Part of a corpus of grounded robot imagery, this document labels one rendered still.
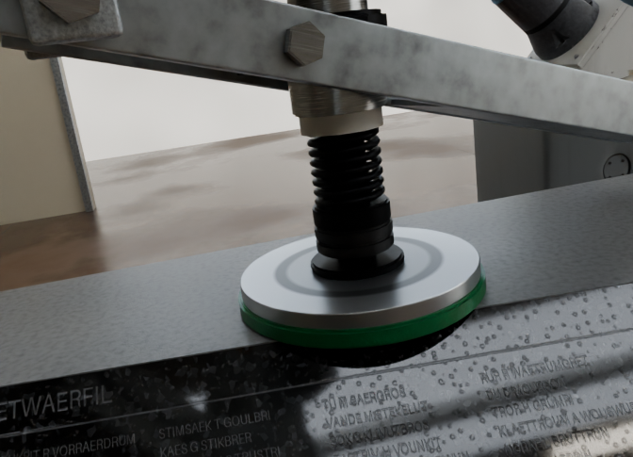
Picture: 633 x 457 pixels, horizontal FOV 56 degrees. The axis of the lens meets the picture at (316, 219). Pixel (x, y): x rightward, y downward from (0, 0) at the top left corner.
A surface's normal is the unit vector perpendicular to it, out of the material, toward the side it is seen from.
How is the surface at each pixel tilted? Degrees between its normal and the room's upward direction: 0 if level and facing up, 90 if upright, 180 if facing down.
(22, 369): 0
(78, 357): 0
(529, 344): 45
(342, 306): 0
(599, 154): 90
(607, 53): 90
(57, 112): 90
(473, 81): 90
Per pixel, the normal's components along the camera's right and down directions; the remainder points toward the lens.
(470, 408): -0.02, -0.50
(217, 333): -0.13, -0.96
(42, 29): 0.43, 0.18
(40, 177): 0.21, 0.23
